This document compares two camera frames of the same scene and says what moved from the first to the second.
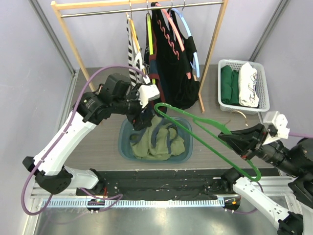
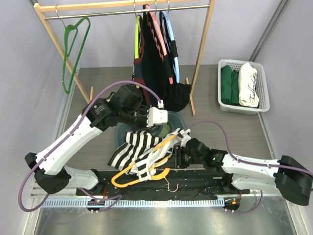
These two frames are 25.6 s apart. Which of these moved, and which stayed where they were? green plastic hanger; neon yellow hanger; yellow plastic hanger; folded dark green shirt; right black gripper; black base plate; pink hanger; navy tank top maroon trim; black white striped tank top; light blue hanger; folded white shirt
Moved: light blue hanger; right black gripper; navy tank top maroon trim; black white striped tank top; pink hanger; neon yellow hanger; green plastic hanger; yellow plastic hanger
Stayed: folded white shirt; folded dark green shirt; black base plate
